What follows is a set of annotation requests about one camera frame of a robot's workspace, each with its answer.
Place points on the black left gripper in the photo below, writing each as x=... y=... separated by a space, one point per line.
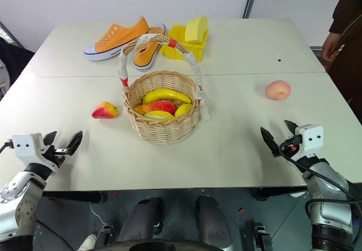
x=58 y=155

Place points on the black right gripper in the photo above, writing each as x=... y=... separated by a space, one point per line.
x=291 y=146

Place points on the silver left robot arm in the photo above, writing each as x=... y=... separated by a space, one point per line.
x=19 y=203

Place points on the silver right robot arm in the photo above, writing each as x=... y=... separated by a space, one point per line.
x=328 y=194

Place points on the yellow lemon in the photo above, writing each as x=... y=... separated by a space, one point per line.
x=182 y=109
x=159 y=115

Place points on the bystander bare hand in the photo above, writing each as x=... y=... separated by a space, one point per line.
x=329 y=47

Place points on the pink peach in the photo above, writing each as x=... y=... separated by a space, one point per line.
x=278 y=90

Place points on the red yellow pear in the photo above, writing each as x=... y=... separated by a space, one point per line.
x=104 y=111

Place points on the red yellow mango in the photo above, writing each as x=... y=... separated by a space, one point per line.
x=158 y=107

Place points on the black caster foot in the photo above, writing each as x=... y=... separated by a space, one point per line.
x=106 y=232
x=261 y=234

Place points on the person in brown coat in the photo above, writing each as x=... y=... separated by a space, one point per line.
x=349 y=50

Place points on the dark rounded shape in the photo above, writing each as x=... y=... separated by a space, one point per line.
x=213 y=220
x=141 y=220

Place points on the yellow banana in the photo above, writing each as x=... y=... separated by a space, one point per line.
x=167 y=95

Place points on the orange canvas sneaker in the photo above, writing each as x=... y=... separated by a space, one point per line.
x=147 y=54
x=118 y=39

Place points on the yellow plastic bin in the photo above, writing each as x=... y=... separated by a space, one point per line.
x=195 y=51

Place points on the yellow sponge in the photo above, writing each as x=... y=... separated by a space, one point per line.
x=195 y=30

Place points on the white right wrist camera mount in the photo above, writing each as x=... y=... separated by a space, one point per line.
x=311 y=139

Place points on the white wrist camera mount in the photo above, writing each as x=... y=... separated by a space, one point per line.
x=311 y=139
x=28 y=146

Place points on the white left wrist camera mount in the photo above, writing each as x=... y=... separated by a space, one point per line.
x=28 y=146

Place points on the black table frame bar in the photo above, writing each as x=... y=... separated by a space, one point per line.
x=280 y=192
x=73 y=196

